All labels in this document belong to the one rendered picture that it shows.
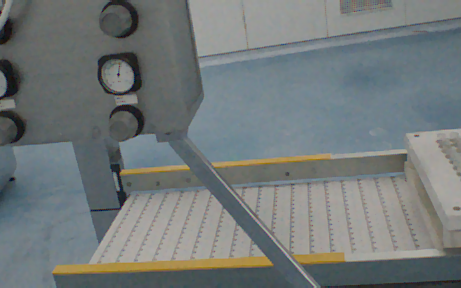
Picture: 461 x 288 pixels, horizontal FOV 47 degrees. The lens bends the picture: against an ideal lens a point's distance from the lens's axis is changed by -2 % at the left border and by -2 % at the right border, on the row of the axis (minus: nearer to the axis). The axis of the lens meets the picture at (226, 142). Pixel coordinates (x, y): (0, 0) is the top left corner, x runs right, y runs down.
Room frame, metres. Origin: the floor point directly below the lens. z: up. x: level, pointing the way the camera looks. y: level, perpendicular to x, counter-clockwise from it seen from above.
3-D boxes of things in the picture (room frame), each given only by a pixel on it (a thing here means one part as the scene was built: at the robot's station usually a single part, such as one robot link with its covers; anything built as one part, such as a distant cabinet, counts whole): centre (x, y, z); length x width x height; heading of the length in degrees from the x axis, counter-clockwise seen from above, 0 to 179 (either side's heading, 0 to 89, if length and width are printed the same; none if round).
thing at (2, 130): (0.50, 0.21, 1.14); 0.03 x 0.02 x 0.04; 80
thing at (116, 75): (0.48, 0.09, 1.17); 0.04 x 0.01 x 0.04; 80
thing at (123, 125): (0.48, 0.09, 1.13); 0.03 x 0.03 x 0.04; 80
